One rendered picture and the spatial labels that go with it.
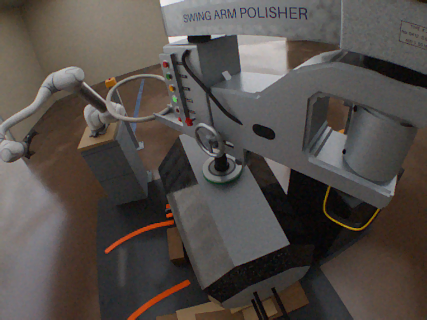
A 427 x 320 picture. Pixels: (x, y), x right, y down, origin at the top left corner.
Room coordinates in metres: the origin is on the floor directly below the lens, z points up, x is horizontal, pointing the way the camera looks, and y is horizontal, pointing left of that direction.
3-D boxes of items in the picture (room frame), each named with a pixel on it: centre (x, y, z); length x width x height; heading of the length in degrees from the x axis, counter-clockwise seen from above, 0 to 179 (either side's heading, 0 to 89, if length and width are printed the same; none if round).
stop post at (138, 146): (2.57, 1.06, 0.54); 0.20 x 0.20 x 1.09; 12
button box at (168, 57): (0.83, 0.09, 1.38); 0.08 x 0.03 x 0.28; 40
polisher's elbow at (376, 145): (0.34, -0.46, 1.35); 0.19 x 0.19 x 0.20
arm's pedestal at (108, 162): (1.71, 1.00, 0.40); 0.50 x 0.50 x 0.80; 6
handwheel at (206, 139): (0.68, -0.02, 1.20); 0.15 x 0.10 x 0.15; 40
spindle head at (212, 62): (0.79, -0.09, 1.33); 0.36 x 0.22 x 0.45; 40
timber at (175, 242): (0.87, 0.44, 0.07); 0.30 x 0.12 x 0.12; 4
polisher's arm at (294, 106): (0.54, -0.28, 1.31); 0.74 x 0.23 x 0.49; 40
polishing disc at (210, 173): (0.85, -0.04, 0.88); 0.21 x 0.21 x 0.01
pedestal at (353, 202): (0.82, -0.90, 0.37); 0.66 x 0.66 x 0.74; 12
